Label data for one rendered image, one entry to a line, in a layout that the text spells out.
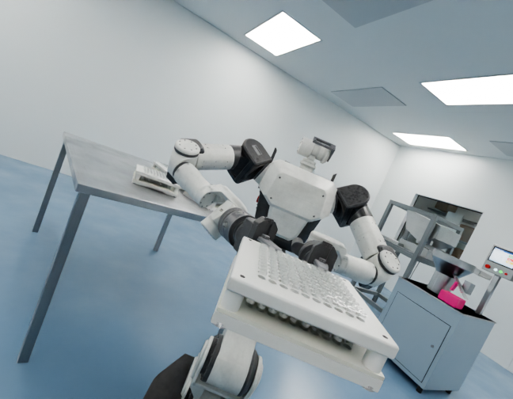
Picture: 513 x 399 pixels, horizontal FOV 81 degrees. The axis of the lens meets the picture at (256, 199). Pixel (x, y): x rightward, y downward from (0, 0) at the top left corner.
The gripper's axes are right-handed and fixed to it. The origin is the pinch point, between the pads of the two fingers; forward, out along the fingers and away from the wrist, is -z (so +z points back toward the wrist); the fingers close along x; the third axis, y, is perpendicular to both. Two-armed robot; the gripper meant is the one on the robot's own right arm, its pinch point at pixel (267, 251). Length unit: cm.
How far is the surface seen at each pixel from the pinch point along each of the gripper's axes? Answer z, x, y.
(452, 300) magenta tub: 59, 16, -245
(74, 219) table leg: 87, 32, 29
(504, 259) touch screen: 51, -33, -280
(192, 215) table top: 90, 17, -19
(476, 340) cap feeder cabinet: 44, 40, -282
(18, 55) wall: 461, -35, 125
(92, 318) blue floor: 123, 99, 0
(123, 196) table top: 86, 17, 15
